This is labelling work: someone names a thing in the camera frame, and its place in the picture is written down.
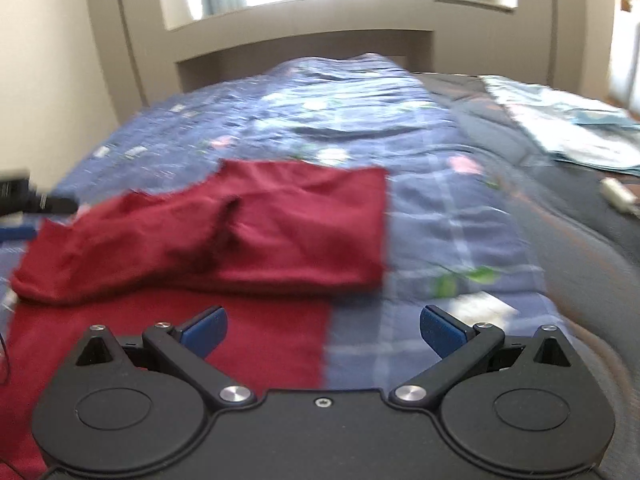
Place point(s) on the beige headboard cabinet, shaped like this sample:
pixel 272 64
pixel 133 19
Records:
pixel 300 35

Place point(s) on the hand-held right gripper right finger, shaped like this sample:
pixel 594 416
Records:
pixel 440 334

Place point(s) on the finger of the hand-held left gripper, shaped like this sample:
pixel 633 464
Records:
pixel 17 233
pixel 52 204

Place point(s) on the light floral cloth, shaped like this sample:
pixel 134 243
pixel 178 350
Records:
pixel 565 120

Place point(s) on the dark red garment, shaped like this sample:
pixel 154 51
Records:
pixel 280 230

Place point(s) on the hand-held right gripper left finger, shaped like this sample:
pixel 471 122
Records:
pixel 207 332

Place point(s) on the blue plaid floral blanket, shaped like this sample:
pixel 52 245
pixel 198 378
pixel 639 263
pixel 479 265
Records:
pixel 350 110

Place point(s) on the dark grey quilt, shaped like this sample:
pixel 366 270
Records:
pixel 565 240

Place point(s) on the small white object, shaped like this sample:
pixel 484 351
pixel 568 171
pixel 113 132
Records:
pixel 620 195

